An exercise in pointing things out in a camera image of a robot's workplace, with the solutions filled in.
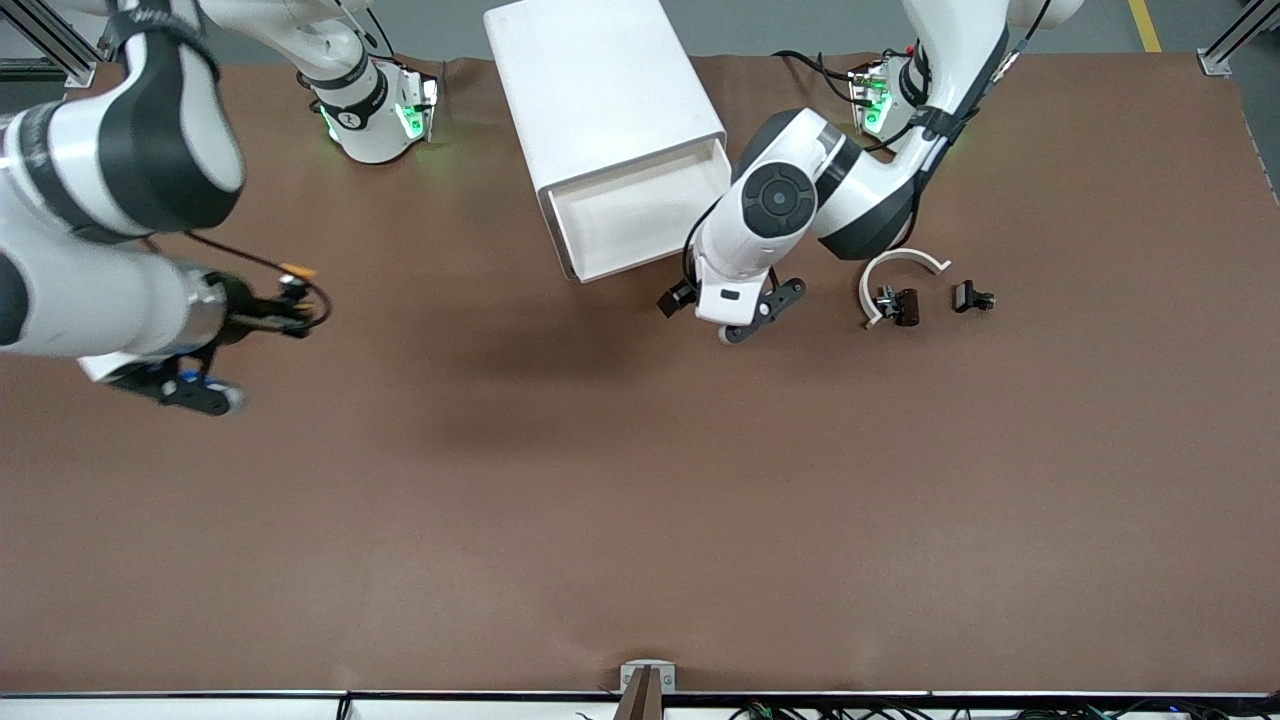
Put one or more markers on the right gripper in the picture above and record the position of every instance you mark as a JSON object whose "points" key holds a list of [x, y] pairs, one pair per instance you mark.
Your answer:
{"points": [[237, 305]]}

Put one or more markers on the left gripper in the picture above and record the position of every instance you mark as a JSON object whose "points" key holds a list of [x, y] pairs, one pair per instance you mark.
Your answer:
{"points": [[679, 296]]}

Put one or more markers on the white plastic drawer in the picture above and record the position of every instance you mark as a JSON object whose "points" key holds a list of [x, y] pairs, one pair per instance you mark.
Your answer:
{"points": [[640, 215]]}

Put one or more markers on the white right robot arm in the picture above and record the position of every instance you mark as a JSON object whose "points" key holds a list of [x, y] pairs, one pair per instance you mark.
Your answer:
{"points": [[90, 150]]}

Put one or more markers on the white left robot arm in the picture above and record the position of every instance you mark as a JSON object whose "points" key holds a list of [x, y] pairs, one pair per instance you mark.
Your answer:
{"points": [[780, 200]]}

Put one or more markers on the white drawer cabinet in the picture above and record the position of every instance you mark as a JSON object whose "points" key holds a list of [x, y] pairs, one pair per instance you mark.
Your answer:
{"points": [[600, 80]]}

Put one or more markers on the brown table mat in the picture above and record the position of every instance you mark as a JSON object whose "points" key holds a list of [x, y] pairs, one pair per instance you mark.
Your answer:
{"points": [[640, 480]]}

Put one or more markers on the black square push switch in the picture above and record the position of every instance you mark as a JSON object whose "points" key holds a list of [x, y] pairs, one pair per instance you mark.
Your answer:
{"points": [[967, 296]]}

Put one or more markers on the white table edge rail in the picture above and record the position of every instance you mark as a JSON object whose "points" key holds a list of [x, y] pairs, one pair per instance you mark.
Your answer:
{"points": [[200, 708]]}

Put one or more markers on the aluminium frame profile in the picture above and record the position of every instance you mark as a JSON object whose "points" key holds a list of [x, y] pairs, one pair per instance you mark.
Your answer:
{"points": [[50, 40], [1235, 35]]}

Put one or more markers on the grey bracket with brown post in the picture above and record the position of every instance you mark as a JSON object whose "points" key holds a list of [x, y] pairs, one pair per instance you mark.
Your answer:
{"points": [[647, 690]]}

